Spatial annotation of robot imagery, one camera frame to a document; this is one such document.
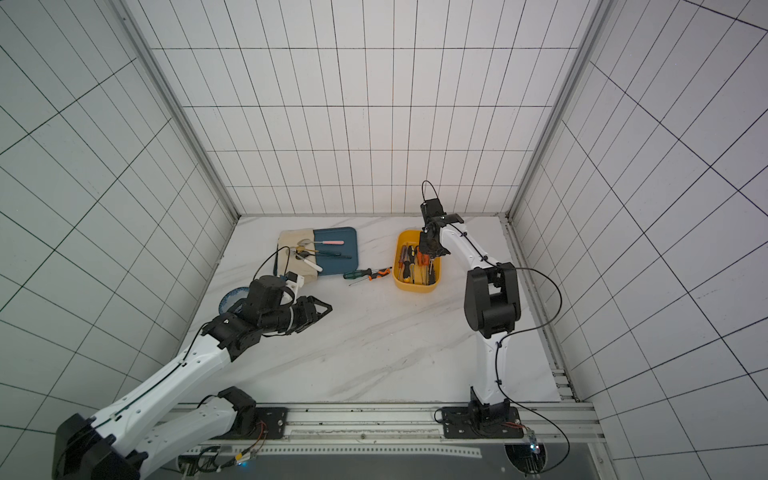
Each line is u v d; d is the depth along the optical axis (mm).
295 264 1043
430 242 793
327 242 1104
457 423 727
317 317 683
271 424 721
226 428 604
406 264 1035
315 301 707
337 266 1041
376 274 1004
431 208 784
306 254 1065
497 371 593
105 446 385
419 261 1035
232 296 923
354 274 1002
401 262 1039
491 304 536
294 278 738
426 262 1033
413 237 1129
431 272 995
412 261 1041
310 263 1031
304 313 667
